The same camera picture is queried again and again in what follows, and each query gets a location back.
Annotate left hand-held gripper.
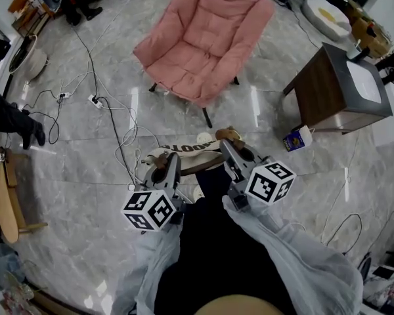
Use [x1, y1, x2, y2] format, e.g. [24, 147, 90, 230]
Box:
[121, 152, 186, 232]

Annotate person's white perforated shoe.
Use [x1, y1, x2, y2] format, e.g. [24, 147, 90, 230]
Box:
[196, 131, 215, 146]
[190, 184, 204, 205]

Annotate person's left forearm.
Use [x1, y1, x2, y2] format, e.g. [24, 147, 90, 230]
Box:
[113, 220, 185, 315]

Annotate pink jacket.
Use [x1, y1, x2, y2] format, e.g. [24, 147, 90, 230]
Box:
[133, 0, 276, 129]

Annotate white round basket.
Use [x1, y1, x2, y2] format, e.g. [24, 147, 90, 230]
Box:
[9, 33, 50, 82]

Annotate wooden bench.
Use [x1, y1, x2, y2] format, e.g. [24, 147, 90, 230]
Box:
[0, 148, 49, 245]

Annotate white tray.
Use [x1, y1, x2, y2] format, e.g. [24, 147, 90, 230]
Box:
[345, 59, 382, 105]

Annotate looped black floor cable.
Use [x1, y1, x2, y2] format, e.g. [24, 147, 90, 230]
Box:
[324, 211, 364, 256]

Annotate gold frame side table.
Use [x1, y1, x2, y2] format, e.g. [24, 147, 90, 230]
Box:
[7, 0, 51, 38]

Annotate pale cup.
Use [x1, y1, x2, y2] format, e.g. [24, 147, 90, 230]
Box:
[346, 39, 362, 61]

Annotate brown teddy bear charm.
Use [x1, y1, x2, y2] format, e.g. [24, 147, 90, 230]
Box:
[215, 126, 246, 151]

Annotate wooden cabinet with dark top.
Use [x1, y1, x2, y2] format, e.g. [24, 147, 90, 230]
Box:
[282, 42, 394, 135]

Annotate cardboard boxes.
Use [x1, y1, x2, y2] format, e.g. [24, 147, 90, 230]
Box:
[347, 10, 393, 58]

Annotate person's head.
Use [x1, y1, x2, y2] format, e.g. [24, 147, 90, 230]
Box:
[192, 293, 280, 315]

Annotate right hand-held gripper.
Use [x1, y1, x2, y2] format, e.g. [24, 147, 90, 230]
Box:
[219, 139, 297, 213]

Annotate thin black floor cable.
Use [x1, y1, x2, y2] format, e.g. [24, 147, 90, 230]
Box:
[21, 89, 60, 146]

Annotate floral patterned box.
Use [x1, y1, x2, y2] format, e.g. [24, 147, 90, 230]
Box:
[361, 264, 394, 311]

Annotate blue and white paper bag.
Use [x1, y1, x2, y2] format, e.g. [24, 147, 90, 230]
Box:
[282, 126, 316, 154]

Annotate tangled white floor cable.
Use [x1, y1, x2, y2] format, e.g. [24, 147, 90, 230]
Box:
[113, 105, 162, 192]

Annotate clear plastic bag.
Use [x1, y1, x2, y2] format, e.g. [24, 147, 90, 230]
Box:
[0, 243, 37, 315]

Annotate white counter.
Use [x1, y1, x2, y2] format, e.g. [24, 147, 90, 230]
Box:
[370, 83, 394, 148]

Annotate person's right forearm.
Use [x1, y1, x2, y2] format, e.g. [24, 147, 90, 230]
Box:
[221, 194, 364, 315]

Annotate white printed strap bag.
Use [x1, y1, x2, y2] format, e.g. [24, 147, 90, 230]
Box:
[140, 136, 247, 177]

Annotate white and yellow beanbag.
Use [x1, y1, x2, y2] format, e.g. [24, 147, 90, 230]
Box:
[300, 0, 353, 42]

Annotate thick black floor cable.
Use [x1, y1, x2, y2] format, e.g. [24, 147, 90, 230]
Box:
[72, 27, 138, 185]

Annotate person's dark-clothed body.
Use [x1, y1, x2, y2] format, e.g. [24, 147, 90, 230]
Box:
[152, 165, 298, 315]

